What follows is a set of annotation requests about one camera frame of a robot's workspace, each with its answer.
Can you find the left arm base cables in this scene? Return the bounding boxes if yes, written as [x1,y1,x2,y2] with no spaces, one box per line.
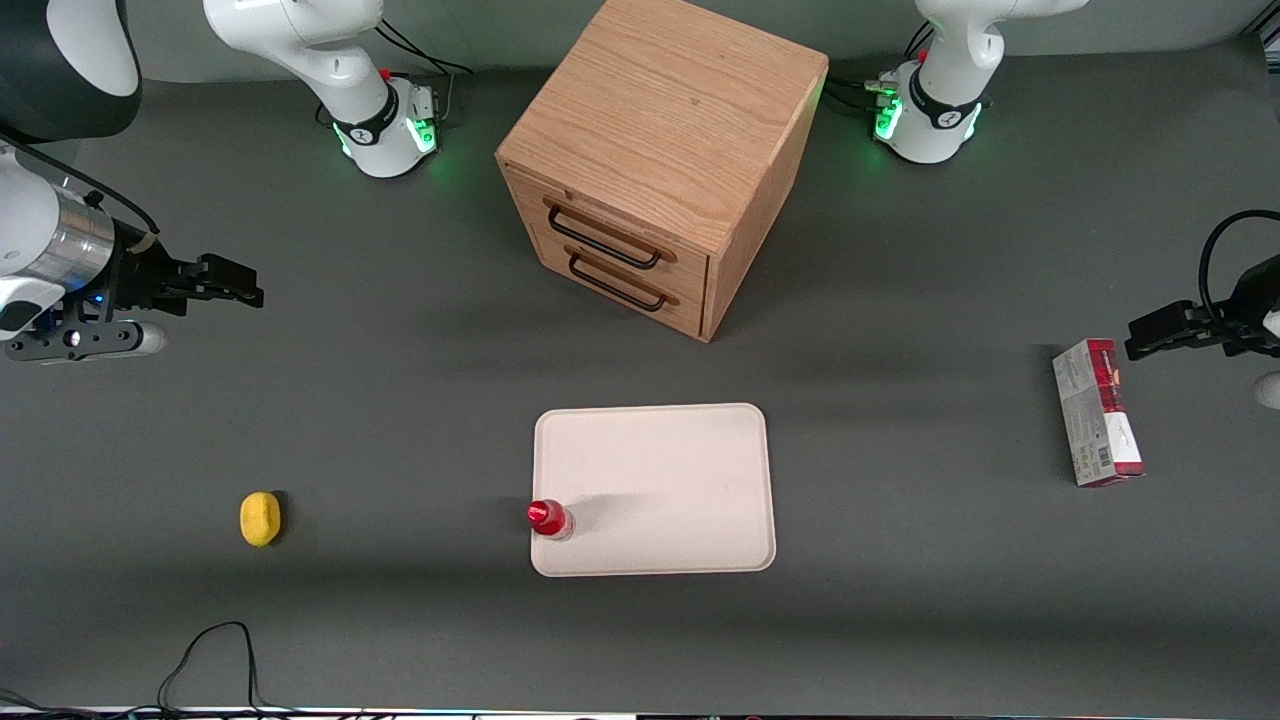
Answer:
[826,24,933,117]

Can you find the wooden drawer cabinet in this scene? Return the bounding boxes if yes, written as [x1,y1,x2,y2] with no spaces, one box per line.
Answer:
[495,0,830,344]

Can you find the left arm wrist cable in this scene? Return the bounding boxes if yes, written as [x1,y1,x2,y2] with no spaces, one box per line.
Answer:
[1197,209,1280,323]

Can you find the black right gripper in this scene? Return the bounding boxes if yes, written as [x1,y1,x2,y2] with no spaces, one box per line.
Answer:
[95,224,265,321]

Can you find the yellow lemon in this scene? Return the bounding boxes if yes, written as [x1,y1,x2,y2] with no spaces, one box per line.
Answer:
[240,491,283,548]

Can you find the thin black table cable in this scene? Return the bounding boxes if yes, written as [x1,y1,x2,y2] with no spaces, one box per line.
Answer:
[0,621,301,720]

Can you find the grey and red carton box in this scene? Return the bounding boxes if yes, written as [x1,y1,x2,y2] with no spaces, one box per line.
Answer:
[1052,338,1146,489]

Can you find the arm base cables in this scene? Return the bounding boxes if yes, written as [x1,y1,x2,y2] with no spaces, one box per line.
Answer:
[826,24,933,117]
[375,18,474,127]

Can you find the white rectangular tray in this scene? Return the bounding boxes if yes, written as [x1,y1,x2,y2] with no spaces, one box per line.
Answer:
[531,403,778,579]

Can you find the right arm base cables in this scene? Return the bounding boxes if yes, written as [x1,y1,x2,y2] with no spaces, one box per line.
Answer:
[375,18,474,127]

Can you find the black drawer handle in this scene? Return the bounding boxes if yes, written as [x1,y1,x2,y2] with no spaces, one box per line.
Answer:
[566,250,669,313]
[545,200,666,271]

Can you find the red coke bottle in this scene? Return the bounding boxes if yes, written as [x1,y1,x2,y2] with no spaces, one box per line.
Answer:
[527,498,576,542]

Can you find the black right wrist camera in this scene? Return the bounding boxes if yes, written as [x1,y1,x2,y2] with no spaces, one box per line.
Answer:
[5,319,168,363]

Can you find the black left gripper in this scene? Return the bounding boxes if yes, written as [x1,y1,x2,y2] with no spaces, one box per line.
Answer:
[1125,254,1280,362]

